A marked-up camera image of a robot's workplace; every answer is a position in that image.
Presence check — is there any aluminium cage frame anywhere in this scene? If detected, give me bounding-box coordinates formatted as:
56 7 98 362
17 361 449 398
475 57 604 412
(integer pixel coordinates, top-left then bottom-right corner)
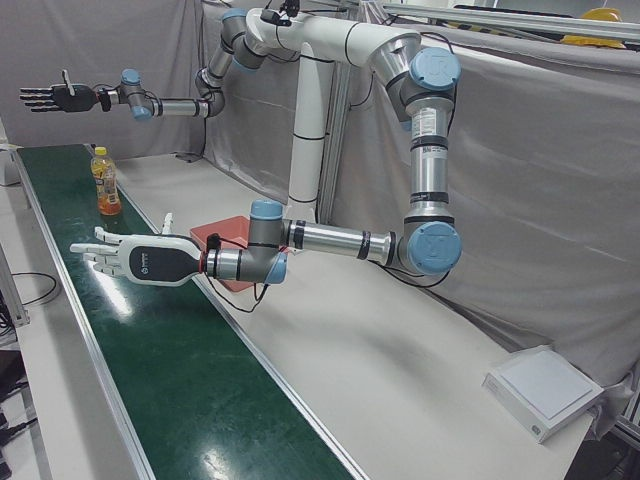
358 0 640 42

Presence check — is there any aluminium table leg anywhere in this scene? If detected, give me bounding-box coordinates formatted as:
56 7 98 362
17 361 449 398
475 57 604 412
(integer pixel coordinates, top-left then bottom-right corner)
0 243 30 330

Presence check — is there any white conveyor control box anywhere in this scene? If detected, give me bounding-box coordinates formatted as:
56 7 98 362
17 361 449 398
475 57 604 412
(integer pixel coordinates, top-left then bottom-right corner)
0 141 22 188

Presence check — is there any pink plastic basket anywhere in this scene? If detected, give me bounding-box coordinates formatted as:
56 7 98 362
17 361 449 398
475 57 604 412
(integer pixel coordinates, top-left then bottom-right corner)
188 214 292 297

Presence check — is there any green conveyor belt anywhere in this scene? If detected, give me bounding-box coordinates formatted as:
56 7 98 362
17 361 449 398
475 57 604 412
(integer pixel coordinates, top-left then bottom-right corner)
9 143 372 480

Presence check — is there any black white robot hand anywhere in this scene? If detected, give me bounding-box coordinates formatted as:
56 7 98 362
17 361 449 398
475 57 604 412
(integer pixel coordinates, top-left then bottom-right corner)
18 69 101 116
68 211 207 290

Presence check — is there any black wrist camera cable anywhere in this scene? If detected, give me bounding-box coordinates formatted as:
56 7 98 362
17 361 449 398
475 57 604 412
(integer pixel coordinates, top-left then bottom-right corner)
205 232 275 315

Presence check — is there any grey backdrop curtain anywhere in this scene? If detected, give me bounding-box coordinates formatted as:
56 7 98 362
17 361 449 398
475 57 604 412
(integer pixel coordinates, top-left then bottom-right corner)
0 0 640 396

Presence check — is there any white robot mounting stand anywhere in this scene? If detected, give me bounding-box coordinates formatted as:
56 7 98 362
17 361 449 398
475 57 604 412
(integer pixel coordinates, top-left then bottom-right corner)
243 6 422 225

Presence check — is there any yellow hard hat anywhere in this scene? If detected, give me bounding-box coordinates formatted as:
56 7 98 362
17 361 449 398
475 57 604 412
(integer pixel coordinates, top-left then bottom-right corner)
578 6 626 24
558 32 627 50

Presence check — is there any black stand mounted camera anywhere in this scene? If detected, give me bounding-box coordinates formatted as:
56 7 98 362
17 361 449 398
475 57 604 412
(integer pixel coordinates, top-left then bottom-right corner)
258 0 302 27

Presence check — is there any black loose cable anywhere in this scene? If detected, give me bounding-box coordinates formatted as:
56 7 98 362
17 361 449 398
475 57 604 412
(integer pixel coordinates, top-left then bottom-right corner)
9 271 59 307

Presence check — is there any white flat box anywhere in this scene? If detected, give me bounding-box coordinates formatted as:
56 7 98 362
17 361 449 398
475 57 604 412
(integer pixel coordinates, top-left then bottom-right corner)
481 343 605 445

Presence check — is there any orange juice bottle yellow cap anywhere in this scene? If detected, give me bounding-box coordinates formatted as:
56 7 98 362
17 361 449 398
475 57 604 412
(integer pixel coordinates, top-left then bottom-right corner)
89 145 124 218

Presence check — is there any aluminium upright profile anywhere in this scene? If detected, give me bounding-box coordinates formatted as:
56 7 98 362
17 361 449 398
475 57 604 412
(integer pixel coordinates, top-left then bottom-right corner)
317 58 352 225

